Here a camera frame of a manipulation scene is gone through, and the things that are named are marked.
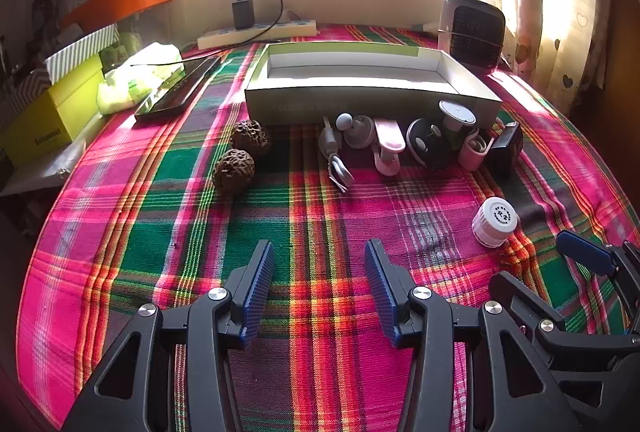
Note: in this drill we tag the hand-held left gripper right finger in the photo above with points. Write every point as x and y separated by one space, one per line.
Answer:
382 292

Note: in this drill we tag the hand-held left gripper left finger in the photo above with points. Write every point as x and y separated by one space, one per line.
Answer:
257 292

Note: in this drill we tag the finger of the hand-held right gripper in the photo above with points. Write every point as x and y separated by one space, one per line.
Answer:
525 299
585 254

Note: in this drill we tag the small white jar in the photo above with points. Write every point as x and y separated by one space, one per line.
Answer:
494 222

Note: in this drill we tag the brown wrinkled walnut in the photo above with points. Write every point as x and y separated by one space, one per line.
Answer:
251 137
233 171

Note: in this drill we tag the black rectangular device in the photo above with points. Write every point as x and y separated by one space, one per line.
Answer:
505 149

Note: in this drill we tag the pink clip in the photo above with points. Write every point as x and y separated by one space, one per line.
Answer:
387 146

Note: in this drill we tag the small pink silicone holder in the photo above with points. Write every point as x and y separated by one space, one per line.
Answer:
472 154

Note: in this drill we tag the black round device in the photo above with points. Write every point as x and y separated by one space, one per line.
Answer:
425 144

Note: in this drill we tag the small white ball-head mount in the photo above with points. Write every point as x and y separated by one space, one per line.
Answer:
356 131

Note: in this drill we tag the shallow cardboard box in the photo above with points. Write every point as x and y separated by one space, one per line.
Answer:
350 104

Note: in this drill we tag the green spool with white lid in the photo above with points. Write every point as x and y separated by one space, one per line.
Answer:
456 114

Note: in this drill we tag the plaid cloth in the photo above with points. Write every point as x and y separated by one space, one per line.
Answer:
300 212

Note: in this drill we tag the green plastic bag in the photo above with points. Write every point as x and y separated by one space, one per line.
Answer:
130 84

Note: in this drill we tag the white flat box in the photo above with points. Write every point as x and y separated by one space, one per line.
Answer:
45 166

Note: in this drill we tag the small desktop fan heater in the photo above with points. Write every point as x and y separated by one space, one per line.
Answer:
475 31

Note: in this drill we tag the white power strip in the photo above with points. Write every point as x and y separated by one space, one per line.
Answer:
295 27

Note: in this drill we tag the yellow-green box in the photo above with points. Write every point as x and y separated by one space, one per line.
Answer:
50 111

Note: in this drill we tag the black charger adapter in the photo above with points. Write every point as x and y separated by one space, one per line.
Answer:
242 14

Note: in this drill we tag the striped gift box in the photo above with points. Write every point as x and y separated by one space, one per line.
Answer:
80 49

